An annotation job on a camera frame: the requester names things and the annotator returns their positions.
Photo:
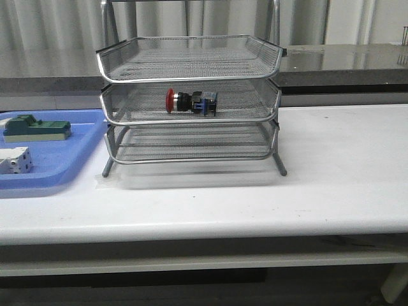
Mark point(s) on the red emergency push button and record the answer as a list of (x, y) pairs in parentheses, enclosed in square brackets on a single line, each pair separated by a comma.
[(199, 102)]

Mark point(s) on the white table leg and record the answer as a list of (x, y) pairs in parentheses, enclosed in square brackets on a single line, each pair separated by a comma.
[(395, 283)]

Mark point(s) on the grey stone counter shelf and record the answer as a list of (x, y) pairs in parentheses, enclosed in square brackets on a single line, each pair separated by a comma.
[(306, 69)]

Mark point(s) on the blue plastic tray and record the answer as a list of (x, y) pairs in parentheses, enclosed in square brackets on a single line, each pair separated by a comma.
[(55, 163)]

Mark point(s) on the white circuit breaker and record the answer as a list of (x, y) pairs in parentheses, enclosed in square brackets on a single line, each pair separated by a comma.
[(16, 160)]

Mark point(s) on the green electrical switch block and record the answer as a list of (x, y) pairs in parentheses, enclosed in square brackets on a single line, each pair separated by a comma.
[(26, 128)]

